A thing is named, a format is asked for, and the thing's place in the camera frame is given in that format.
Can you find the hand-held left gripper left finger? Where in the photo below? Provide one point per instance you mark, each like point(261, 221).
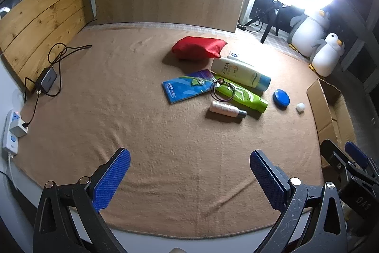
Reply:
point(112, 179)

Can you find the blue round lid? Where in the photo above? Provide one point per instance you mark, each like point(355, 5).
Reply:
point(281, 99)

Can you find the red pouch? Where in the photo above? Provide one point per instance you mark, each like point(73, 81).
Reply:
point(198, 47)

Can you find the small white cap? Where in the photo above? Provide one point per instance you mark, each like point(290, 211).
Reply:
point(300, 107)

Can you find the grey power adapter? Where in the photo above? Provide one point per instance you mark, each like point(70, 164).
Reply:
point(47, 79)

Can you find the cardboard box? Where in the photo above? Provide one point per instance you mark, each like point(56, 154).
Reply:
point(325, 119)

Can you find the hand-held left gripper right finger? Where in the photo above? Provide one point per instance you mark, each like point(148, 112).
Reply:
point(268, 179)

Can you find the black power strip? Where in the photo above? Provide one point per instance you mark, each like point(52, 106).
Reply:
point(241, 26)

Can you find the white power strip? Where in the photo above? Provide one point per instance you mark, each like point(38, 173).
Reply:
point(9, 143)

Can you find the white lotion bottle blue cap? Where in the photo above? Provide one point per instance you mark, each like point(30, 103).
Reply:
point(237, 70)

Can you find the white charger plug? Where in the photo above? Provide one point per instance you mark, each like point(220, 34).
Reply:
point(17, 128)

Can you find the blue packet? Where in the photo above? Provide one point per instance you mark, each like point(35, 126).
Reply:
point(183, 88)

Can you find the small penguin plush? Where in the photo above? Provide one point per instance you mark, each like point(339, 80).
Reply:
point(325, 57)

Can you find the brown blanket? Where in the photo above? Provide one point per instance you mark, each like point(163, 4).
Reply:
point(148, 137)

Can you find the large penguin plush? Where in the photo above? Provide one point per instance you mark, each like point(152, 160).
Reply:
point(308, 33)

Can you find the small white bottle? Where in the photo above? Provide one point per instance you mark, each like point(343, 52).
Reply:
point(225, 108)

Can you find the pine wooden board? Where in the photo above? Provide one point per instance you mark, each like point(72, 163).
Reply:
point(44, 24)

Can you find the green tube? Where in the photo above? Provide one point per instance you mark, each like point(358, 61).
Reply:
point(248, 97)

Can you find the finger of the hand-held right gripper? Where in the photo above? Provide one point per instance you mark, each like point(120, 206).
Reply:
point(356, 153)
point(334, 156)

